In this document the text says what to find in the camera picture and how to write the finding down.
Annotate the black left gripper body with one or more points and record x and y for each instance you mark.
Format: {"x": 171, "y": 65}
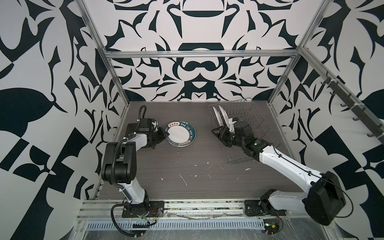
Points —
{"x": 157, "y": 136}

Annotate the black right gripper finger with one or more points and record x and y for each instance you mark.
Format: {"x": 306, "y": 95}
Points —
{"x": 222, "y": 141}
{"x": 216, "y": 131}

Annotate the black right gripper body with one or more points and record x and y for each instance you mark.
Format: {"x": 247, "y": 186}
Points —
{"x": 241, "y": 143}

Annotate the white plate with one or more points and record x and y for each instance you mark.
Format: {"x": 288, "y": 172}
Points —
{"x": 218, "y": 117}
{"x": 225, "y": 116}

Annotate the green rimmed lettered plate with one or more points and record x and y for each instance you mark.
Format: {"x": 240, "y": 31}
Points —
{"x": 181, "y": 133}

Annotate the dark square plate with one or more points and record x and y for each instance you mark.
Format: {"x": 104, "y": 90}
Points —
{"x": 131, "y": 131}

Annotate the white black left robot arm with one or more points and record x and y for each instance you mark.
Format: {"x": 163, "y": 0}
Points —
{"x": 120, "y": 162}

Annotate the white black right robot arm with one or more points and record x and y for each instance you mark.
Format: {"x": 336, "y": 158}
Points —
{"x": 322, "y": 197}

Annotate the small green circuit board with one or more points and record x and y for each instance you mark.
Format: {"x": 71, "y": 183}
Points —
{"x": 272, "y": 227}

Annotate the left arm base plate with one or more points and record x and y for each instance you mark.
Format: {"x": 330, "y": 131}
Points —
{"x": 148, "y": 209}

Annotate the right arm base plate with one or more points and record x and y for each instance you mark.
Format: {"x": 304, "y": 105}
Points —
{"x": 255, "y": 208}

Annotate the white slotted cable duct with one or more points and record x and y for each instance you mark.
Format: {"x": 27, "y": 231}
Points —
{"x": 199, "y": 224}

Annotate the grey wall hook rail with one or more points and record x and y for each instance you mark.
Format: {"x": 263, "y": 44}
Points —
{"x": 350, "y": 102}

